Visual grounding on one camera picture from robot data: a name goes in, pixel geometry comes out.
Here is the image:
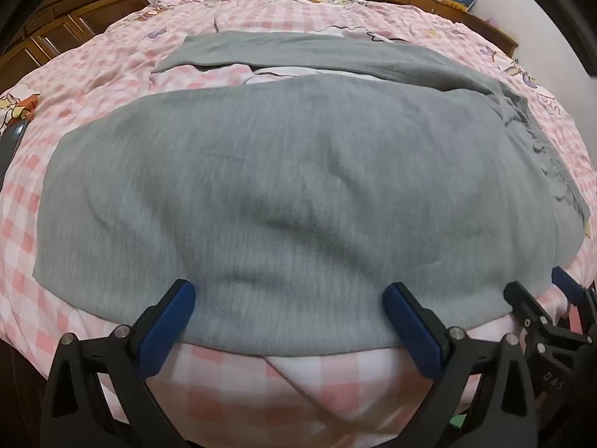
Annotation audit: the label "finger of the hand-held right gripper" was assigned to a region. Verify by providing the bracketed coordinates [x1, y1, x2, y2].
[504, 281, 563, 339]
[551, 266, 597, 325]

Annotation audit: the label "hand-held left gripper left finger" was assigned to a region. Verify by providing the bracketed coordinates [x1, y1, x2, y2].
[40, 279, 197, 448]

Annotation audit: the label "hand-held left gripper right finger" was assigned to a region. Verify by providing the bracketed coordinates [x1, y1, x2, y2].
[381, 282, 553, 448]

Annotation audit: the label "grey pants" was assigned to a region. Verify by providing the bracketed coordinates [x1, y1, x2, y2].
[32, 30, 592, 359]

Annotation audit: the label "dark grey flat device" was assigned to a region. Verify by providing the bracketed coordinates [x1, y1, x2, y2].
[0, 119, 29, 183]

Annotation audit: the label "pink checked printed blanket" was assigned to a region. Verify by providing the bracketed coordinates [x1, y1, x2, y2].
[0, 0, 597, 444]

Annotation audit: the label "dark wooden wardrobe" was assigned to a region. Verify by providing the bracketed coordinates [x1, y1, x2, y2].
[0, 0, 150, 94]

